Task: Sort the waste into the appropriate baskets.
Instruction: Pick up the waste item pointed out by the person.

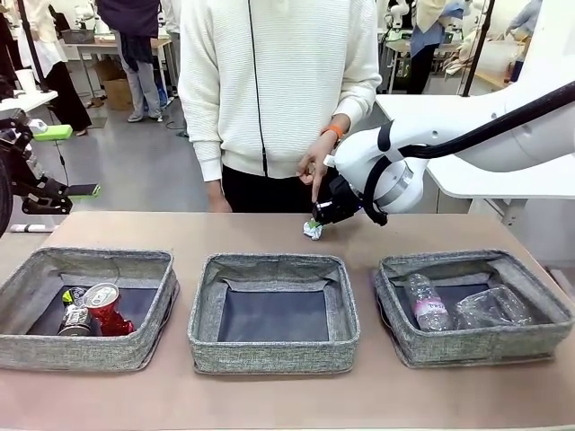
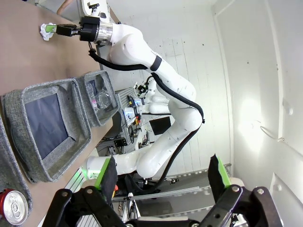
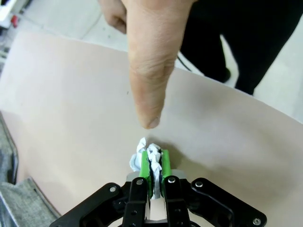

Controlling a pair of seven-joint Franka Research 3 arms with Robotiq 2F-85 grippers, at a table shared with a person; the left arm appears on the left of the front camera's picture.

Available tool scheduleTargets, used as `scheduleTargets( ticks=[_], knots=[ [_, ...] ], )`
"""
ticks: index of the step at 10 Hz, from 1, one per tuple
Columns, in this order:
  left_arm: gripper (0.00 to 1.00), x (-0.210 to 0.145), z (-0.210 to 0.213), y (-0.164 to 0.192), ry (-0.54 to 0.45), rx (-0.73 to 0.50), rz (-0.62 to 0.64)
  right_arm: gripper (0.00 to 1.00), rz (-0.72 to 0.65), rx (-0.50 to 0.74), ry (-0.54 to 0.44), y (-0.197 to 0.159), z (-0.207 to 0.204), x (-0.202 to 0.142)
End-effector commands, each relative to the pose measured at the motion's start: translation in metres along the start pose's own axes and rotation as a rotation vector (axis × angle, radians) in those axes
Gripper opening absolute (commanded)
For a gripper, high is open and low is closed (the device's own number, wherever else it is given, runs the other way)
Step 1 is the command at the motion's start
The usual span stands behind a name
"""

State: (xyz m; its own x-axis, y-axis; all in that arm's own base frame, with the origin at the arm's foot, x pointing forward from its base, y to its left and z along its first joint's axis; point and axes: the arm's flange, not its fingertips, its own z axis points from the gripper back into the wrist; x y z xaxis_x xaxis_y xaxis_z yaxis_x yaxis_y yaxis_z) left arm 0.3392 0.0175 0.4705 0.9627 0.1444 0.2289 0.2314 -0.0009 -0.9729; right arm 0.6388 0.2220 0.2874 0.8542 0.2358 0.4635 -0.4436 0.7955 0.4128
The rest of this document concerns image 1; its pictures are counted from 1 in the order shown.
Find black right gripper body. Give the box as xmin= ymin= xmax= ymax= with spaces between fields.
xmin=314 ymin=175 xmax=362 ymax=224

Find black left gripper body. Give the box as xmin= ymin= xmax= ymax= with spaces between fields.
xmin=0 ymin=138 xmax=49 ymax=198

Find white paper ball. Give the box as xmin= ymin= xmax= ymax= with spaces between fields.
xmin=301 ymin=219 xmax=325 ymax=242

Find crushed black drink can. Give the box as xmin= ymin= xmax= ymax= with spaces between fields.
xmin=57 ymin=286 xmax=93 ymax=337

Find crushed red drink can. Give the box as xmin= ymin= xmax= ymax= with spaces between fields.
xmin=84 ymin=281 xmax=136 ymax=337

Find plastic bottle with pink label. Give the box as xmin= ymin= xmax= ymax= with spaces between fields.
xmin=402 ymin=273 xmax=453 ymax=332

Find clear plastic cup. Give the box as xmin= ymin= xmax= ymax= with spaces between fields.
xmin=453 ymin=286 xmax=534 ymax=331

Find person's right forearm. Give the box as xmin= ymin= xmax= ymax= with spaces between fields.
xmin=179 ymin=84 xmax=225 ymax=198

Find person's left forearm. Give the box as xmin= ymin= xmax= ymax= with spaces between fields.
xmin=330 ymin=75 xmax=383 ymax=131

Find person's left hand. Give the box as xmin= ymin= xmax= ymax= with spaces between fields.
xmin=295 ymin=132 xmax=338 ymax=207

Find person's right hand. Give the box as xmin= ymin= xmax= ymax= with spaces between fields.
xmin=207 ymin=192 xmax=233 ymax=214

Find bystander in cream jacket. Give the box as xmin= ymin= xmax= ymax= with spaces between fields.
xmin=0 ymin=0 xmax=93 ymax=137

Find black trousers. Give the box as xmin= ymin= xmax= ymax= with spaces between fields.
xmin=222 ymin=163 xmax=342 ymax=214

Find white paper cup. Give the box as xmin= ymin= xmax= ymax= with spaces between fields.
xmin=14 ymin=68 xmax=36 ymax=94

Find brown cardboard box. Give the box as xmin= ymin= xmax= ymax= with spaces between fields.
xmin=102 ymin=78 xmax=135 ymax=111

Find black stand pole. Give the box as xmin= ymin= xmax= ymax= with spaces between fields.
xmin=461 ymin=0 xmax=495 ymax=98
xmin=16 ymin=0 xmax=49 ymax=94

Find wooden top work table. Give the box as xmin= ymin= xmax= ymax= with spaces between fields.
xmin=57 ymin=37 xmax=174 ymax=102

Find white knit zip sweater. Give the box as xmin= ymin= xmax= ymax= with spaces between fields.
xmin=178 ymin=0 xmax=383 ymax=183

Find grey fabric basket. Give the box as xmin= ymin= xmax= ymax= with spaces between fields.
xmin=0 ymin=246 xmax=180 ymax=373
xmin=372 ymin=249 xmax=575 ymax=369
xmin=187 ymin=252 xmax=361 ymax=375

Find bystander in dark blue top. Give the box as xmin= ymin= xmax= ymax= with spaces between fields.
xmin=95 ymin=0 xmax=164 ymax=123

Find large white desk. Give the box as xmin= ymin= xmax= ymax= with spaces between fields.
xmin=375 ymin=93 xmax=575 ymax=225

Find bystander in blue shirt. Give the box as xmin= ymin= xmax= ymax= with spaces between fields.
xmin=406 ymin=0 xmax=456 ymax=95

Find bystander in light blue jacket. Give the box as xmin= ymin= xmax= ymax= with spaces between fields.
xmin=502 ymin=0 xmax=544 ymax=37

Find thin black hanging cable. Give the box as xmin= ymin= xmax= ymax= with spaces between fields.
xmin=48 ymin=105 xmax=73 ymax=189

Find black right arm cable sleeve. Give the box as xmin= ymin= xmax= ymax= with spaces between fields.
xmin=362 ymin=80 xmax=575 ymax=225

